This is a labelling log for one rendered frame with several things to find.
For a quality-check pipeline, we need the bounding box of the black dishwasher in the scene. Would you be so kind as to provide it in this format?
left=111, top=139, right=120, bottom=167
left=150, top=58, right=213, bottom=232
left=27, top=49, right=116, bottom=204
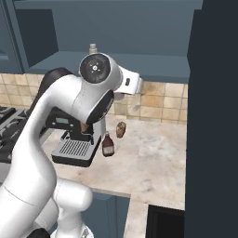
left=145, top=204, right=186, bottom=238

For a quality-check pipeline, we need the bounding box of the black and silver coffee machine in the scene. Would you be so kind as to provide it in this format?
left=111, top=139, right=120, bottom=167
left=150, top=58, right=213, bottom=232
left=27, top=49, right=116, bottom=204
left=45, top=106, right=108, bottom=168

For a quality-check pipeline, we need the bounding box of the blue base cabinet door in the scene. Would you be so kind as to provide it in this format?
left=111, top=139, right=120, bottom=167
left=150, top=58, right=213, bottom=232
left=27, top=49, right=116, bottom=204
left=81, top=191, right=131, bottom=238

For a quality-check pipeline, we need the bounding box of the black hob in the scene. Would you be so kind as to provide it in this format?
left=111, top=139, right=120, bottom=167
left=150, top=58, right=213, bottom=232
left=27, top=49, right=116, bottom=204
left=0, top=105, right=43, bottom=165

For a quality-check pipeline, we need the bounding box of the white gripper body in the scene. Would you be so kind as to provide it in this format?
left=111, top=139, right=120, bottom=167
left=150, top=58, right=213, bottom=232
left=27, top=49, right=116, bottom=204
left=132, top=72, right=144, bottom=96

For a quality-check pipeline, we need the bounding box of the dark red condiment bottle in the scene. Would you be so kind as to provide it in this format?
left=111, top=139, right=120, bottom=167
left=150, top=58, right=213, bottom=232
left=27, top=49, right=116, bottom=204
left=101, top=131, right=115, bottom=158

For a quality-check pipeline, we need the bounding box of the beige shaker with grey cap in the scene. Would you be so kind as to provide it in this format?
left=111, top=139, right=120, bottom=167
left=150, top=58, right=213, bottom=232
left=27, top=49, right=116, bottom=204
left=88, top=43, right=99, bottom=56

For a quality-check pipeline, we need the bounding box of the open blue wall cabinet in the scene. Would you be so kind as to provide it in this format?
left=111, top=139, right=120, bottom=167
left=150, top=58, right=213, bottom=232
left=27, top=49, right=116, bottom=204
left=6, top=0, right=205, bottom=84

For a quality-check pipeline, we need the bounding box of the blue wall cabinet door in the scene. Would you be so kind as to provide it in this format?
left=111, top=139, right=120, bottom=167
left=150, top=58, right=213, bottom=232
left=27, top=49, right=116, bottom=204
left=0, top=0, right=24, bottom=74

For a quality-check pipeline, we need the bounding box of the brown shaker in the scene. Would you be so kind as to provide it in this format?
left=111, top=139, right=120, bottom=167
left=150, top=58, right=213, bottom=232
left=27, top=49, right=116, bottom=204
left=115, top=121, right=127, bottom=139

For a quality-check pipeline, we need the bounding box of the dark blue tall cabinet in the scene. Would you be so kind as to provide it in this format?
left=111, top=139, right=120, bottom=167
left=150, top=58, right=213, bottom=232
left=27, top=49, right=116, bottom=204
left=183, top=0, right=238, bottom=238

